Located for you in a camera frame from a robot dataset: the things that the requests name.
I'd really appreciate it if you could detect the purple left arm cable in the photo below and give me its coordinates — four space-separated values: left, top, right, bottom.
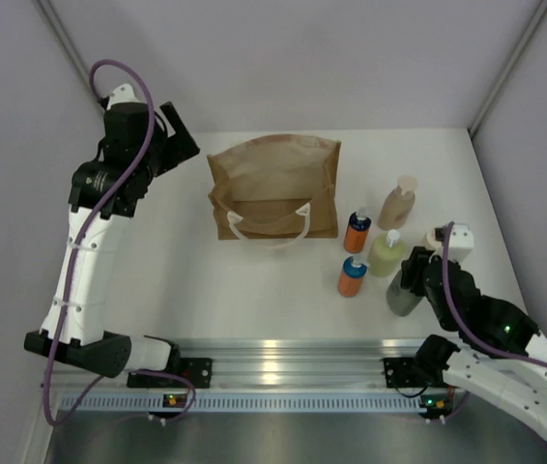
41 58 156 427

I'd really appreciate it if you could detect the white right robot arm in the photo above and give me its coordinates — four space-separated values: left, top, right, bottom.
400 246 547 442

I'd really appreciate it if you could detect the beige round pump bottle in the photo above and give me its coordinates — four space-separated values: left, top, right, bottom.
377 175 418 230

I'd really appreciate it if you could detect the left aluminium frame post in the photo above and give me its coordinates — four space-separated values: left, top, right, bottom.
32 0 101 111

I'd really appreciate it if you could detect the aluminium mounting rail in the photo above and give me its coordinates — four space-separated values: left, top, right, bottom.
178 337 424 391

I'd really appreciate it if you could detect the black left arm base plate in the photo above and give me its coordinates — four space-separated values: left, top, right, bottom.
127 358 214 389

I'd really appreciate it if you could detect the orange bottle blue cap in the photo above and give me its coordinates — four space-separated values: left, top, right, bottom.
337 255 369 298

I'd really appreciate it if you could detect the perforated grey cable duct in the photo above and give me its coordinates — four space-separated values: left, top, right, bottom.
59 392 451 413

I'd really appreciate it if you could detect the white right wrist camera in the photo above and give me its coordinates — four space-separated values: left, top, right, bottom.
434 222 475 263

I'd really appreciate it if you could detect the right aluminium frame post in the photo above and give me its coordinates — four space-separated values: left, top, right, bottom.
467 0 547 140

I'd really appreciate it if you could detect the yellow-green pump bottle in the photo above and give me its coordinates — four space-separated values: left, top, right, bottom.
368 229 405 277

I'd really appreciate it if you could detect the olive bottle beige cap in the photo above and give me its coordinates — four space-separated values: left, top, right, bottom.
386 271 422 317

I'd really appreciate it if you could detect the cream pump bottle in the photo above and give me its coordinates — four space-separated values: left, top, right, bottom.
421 229 441 251

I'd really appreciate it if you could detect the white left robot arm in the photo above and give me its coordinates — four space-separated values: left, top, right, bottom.
24 101 200 387

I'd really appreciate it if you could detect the aluminium frame post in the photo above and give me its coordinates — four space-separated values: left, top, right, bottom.
32 0 101 111
467 0 547 140

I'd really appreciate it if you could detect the orange bottle dark cap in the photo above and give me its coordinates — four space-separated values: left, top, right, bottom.
343 207 372 254

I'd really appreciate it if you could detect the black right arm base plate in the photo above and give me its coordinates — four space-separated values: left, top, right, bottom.
383 357 438 390

